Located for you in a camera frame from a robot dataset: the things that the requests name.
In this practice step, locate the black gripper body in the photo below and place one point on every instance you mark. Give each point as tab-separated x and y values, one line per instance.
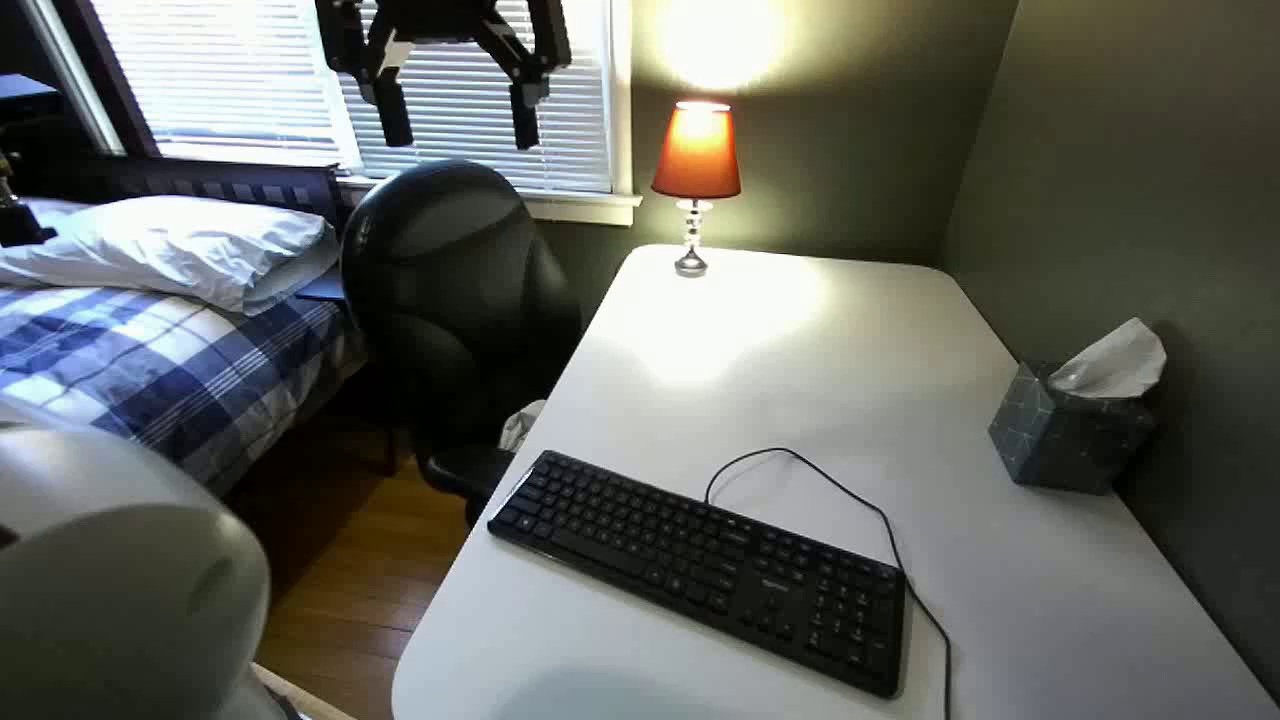
438	12

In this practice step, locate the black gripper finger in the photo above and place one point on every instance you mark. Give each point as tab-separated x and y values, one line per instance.
524	93
395	106

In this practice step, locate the black computer keyboard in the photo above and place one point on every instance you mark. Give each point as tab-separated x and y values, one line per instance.
704	572

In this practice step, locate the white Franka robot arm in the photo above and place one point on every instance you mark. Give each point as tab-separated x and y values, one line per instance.
122	584

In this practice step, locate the dark wooden bed headboard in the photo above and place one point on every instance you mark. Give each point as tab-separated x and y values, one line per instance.
242	180

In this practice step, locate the orange shade table lamp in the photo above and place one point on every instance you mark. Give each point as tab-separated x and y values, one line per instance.
697	151

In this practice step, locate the black office chair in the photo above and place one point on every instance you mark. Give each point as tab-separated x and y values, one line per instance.
453	305

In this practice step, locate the white pillow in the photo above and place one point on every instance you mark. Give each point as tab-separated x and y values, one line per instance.
174	245

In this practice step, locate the blue white plaid blanket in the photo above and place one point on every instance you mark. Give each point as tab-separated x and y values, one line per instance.
144	364

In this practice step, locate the small black device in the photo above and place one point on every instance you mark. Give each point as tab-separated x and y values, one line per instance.
17	212

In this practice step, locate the grey patterned tissue box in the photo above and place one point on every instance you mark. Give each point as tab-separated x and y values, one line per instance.
1064	441

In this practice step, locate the white tissue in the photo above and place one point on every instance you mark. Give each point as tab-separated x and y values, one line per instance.
1112	359

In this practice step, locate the white window frame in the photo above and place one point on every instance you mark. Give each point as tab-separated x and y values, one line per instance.
585	211

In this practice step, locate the dark diagonal post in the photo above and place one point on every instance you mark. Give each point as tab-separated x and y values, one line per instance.
99	67

